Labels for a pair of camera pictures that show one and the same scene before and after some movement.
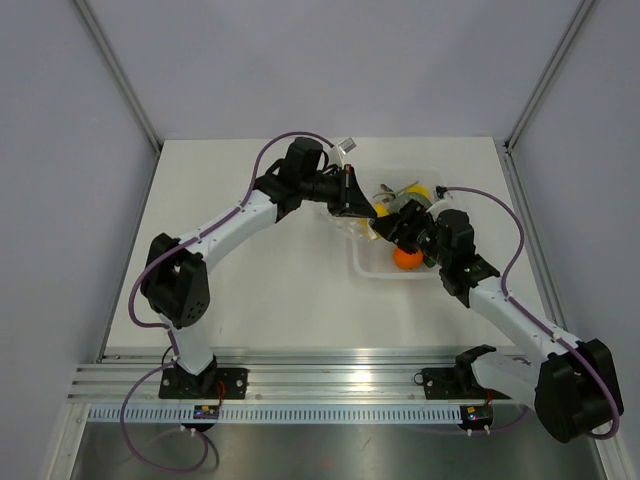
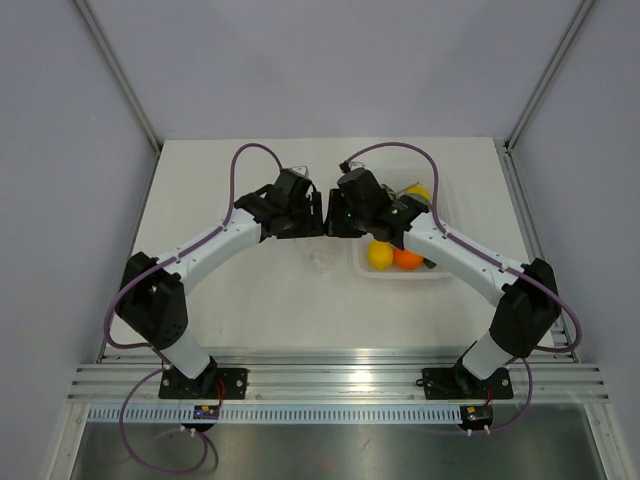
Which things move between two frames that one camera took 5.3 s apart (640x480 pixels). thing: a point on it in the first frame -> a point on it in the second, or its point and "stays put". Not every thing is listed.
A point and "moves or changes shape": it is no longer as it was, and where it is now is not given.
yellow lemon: [418, 189] stays put
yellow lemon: [381, 210] moves or changes shape
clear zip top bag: [345, 231] moves or changes shape
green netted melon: [403, 199] stays put
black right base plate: [453, 384] stays put
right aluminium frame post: [549, 71] stays put
